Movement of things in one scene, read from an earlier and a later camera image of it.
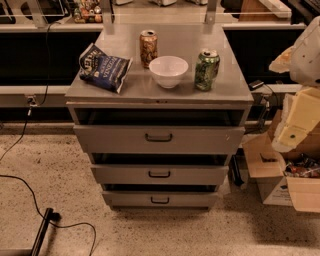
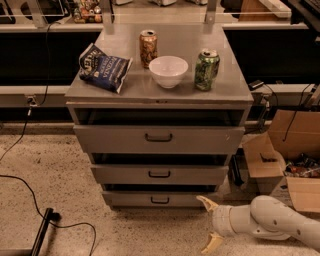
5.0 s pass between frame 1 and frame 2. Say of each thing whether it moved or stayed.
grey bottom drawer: stayed
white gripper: moved
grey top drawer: stayed
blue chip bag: stayed
